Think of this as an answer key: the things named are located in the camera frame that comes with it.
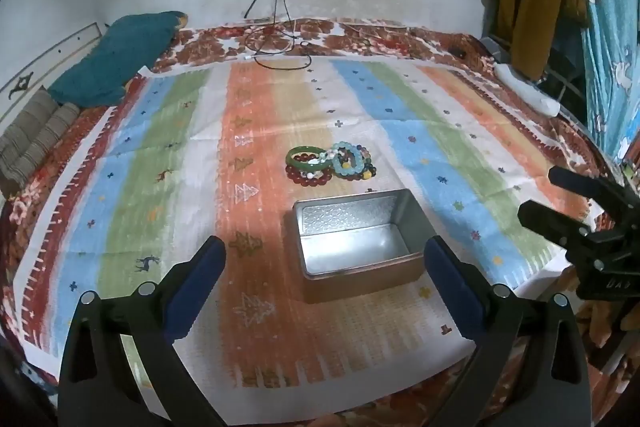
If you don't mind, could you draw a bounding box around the green jade bangle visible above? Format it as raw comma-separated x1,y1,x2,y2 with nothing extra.
286,146,332,170

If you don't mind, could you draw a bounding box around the brown striped cushion roll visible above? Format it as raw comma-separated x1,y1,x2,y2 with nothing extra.
0,91,60,170
4,103,82,198

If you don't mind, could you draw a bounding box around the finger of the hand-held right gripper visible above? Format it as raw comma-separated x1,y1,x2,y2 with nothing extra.
517,201,591,253
548,165,626,212

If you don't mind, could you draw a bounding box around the rectangular metal tin box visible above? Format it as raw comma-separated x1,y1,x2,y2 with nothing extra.
283,188,435,305

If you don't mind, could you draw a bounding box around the white oblong object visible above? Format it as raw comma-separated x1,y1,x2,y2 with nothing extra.
495,63,561,117

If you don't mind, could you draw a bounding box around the white bead bracelet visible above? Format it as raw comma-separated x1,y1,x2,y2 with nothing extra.
306,149,342,180

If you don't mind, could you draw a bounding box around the multicolour bead bracelet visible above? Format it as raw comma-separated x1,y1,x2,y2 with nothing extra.
345,144,379,180

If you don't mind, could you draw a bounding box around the white decorated headboard panel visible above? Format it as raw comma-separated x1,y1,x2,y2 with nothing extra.
0,23,104,120

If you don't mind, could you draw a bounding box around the striped colourful mat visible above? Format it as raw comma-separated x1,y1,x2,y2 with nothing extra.
12,57,601,389

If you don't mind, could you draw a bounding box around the red bead bracelet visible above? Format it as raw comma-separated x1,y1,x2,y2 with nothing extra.
286,164,334,186

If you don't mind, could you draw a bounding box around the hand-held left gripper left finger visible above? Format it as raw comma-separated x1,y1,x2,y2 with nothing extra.
58,235,236,427

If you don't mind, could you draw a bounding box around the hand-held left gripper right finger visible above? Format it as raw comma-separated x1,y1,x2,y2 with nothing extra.
424,235,596,427

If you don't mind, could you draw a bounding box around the teal pillow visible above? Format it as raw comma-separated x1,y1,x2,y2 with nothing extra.
47,11,190,108

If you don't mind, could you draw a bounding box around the light blue bead bracelet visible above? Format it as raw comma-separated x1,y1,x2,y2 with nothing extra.
329,141,368,178

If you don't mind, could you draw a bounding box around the teal printed curtain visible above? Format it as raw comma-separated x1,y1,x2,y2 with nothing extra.
545,0,640,164

